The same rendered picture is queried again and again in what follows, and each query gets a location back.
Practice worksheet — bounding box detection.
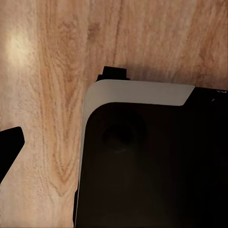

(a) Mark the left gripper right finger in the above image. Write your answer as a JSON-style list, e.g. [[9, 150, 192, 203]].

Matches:
[[213, 126, 228, 164]]

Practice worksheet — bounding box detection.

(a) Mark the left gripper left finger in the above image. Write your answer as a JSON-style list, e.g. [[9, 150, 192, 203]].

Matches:
[[0, 126, 25, 183]]

